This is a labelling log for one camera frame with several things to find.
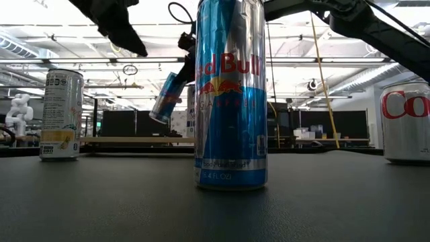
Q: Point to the speckled white panel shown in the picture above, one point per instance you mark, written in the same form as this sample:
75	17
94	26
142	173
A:
178	130

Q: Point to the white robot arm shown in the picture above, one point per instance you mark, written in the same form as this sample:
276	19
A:
18	114

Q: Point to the black table mat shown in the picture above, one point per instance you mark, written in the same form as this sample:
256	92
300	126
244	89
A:
134	208

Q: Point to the white Celsius Arctic Vibe can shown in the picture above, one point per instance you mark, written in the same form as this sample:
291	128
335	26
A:
190	114

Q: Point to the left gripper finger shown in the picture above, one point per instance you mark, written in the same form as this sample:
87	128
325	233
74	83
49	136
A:
127	38

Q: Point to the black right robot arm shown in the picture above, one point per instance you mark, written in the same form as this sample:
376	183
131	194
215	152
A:
386	38

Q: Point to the white storage boxes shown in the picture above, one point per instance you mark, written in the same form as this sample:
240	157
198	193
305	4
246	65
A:
304	134

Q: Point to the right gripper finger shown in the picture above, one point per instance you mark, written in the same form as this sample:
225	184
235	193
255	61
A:
188	74

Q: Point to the silver Diet Coke can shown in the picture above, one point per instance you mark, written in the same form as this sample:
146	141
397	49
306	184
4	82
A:
406	134

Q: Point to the black metal shelf frame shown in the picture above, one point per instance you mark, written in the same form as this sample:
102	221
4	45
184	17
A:
94	122

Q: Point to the white Celsius pineapple can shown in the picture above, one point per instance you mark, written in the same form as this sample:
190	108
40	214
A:
60	117

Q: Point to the blue silver Red Bull can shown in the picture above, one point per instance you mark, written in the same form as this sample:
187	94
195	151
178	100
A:
166	101
231	127

